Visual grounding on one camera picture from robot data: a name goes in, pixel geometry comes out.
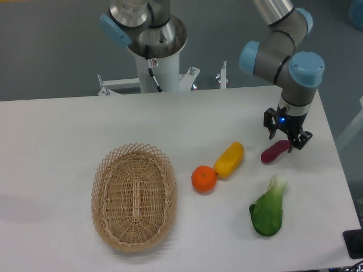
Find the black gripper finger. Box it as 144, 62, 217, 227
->
287, 130, 313, 153
263, 108, 280, 139

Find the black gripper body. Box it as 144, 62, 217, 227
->
275, 107, 307, 134

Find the purple sweet potato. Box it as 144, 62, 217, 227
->
260, 140, 290, 164

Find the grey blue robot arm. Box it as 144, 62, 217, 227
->
99, 1, 325, 150

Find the yellow mango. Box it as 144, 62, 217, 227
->
213, 142, 244, 179

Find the orange tangerine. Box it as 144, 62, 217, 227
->
191, 165, 217, 193

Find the green bok choy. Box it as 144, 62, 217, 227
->
249, 175, 288, 237

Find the black device at table edge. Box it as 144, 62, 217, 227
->
343, 229, 362, 260

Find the blue object top right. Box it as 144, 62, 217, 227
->
348, 0, 362, 30

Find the oval wicker basket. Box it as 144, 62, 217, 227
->
91, 143, 178, 252

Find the white frame at right edge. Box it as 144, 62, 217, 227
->
335, 97, 363, 152

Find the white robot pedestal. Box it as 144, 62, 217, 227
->
98, 14, 200, 95

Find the black cable on pedestal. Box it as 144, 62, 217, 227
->
144, 45, 164, 94

